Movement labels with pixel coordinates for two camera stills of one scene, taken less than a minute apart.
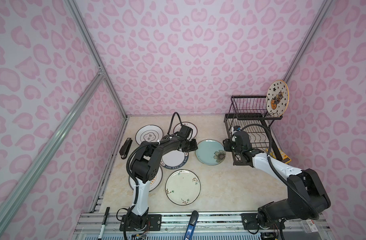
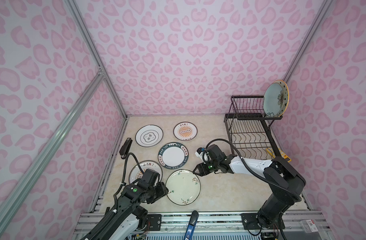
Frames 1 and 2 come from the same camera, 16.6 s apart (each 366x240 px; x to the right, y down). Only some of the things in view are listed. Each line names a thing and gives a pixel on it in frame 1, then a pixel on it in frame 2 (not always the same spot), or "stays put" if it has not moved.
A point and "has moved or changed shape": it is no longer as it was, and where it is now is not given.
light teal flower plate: [210, 152] has moved or changed shape
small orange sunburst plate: [178, 126] stays put
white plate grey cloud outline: [149, 133] stays put
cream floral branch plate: [182, 187] stays put
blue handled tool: [191, 227] stays put
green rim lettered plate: [174, 159] stays put
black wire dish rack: [250, 113] stays put
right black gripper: [227, 144] → [201, 169]
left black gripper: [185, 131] → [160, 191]
